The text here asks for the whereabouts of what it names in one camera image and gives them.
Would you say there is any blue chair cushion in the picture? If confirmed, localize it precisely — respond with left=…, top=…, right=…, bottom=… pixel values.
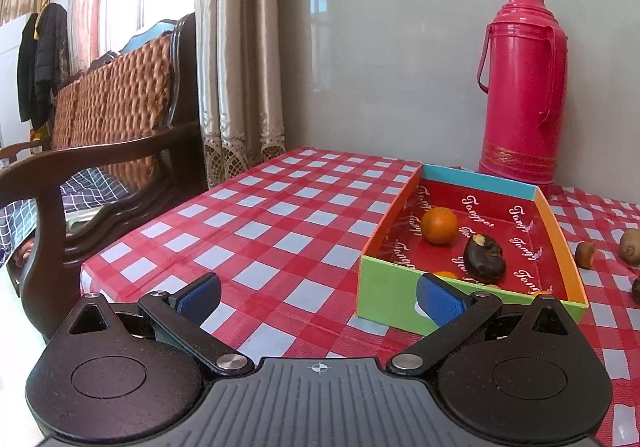
left=120, top=20, right=178, bottom=53

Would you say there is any beige curtain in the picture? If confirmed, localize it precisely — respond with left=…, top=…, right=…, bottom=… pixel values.
left=194, top=0, right=287, bottom=190

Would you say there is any navy checkered cloth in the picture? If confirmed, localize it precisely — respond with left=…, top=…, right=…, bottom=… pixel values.
left=0, top=167, right=126, bottom=253

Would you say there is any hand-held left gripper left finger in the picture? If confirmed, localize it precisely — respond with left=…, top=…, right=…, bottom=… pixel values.
left=52, top=273, right=253, bottom=376

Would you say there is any small brown orange fruit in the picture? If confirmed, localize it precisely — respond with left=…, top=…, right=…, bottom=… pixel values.
left=574, top=241, right=597, bottom=270

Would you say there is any colourful cardboard box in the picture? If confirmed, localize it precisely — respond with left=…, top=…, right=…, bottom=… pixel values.
left=356, top=164, right=589, bottom=334

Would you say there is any brown kiwi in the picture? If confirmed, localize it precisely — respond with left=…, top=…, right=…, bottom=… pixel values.
left=619, top=228, right=640, bottom=264

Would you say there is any large dark shrivelled fruit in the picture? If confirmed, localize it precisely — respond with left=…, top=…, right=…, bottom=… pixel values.
left=463, top=233, right=507, bottom=284

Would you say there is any woven brown seat mat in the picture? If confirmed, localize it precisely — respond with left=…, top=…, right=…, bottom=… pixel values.
left=52, top=34, right=173, bottom=188

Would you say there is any dark wooden armchair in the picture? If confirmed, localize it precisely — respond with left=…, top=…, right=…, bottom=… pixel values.
left=0, top=12, right=208, bottom=343

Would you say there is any red white checkered tablecloth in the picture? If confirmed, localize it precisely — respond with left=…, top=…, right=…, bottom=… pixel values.
left=80, top=147, right=640, bottom=447

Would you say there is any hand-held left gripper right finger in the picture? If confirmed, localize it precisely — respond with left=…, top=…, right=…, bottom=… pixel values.
left=386, top=273, right=583, bottom=375

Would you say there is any black coat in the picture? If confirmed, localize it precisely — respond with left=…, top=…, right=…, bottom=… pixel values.
left=16, top=2, right=71, bottom=123

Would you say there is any pink sheer curtain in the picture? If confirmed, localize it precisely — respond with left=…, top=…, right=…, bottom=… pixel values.
left=67, top=0, right=126, bottom=73

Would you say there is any red thermos flask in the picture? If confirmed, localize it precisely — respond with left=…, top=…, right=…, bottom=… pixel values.
left=476, top=0, right=569, bottom=185

